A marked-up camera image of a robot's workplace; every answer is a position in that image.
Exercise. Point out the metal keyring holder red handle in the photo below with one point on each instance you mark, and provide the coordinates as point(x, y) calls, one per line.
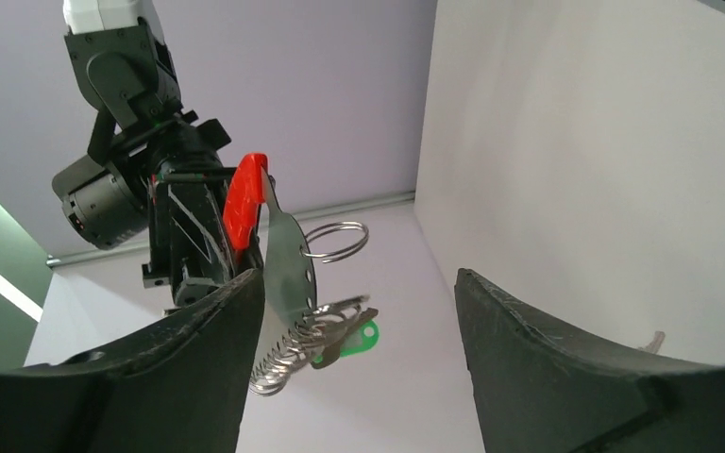
point(296, 328)

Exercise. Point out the yellow tag key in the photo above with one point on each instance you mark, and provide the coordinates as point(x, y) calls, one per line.
point(655, 345)

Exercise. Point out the green tag key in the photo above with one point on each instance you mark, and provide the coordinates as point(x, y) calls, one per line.
point(362, 336)

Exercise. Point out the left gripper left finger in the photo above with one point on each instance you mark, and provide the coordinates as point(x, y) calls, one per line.
point(178, 385)

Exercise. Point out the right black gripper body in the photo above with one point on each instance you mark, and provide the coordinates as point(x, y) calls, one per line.
point(190, 250)

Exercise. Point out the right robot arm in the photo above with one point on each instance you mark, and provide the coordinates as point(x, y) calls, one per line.
point(124, 70)

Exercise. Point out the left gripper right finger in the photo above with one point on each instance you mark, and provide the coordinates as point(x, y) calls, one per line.
point(543, 385)

